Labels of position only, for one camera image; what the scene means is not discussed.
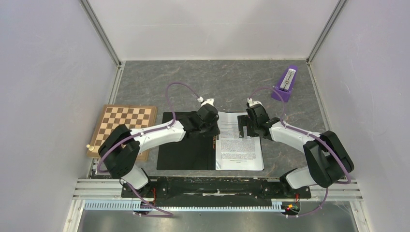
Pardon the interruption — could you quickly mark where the printed paper sheet top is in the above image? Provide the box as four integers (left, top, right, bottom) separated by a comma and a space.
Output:
215, 112, 264, 171

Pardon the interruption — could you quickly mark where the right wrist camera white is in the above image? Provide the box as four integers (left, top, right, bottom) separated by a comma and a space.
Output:
246, 98, 262, 108

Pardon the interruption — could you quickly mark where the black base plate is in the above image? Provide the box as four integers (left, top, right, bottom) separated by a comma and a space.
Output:
138, 176, 311, 207

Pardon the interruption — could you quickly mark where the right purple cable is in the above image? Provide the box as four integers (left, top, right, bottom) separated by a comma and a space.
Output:
247, 87, 352, 218

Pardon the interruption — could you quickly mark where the wooden chessboard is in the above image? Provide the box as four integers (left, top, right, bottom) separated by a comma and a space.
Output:
87, 104, 158, 159

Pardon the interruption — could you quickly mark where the aluminium frame rail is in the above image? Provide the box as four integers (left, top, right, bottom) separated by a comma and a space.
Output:
73, 179, 363, 202

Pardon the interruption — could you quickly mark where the purple metronome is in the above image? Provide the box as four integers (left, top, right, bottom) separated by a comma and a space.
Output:
271, 65, 298, 102

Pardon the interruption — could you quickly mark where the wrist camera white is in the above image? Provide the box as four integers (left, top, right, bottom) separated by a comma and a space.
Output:
246, 98, 262, 108
197, 97, 215, 106

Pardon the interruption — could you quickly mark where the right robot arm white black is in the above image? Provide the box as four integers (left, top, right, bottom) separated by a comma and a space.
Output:
245, 101, 354, 197

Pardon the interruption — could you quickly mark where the white chess pawn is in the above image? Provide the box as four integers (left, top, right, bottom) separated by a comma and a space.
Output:
86, 144, 95, 151

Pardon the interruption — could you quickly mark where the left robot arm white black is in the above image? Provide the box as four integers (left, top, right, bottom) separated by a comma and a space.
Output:
97, 103, 220, 197

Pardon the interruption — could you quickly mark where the teal folder black inside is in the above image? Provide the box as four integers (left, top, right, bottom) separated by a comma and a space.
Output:
156, 111, 265, 171

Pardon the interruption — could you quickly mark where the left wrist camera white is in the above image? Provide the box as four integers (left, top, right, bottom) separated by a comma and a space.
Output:
197, 97, 215, 106

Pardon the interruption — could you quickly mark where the white toothed cable duct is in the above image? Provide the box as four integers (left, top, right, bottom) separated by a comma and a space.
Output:
84, 200, 285, 213

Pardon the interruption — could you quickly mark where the metal folder clip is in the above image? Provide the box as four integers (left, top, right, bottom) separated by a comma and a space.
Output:
212, 136, 219, 150

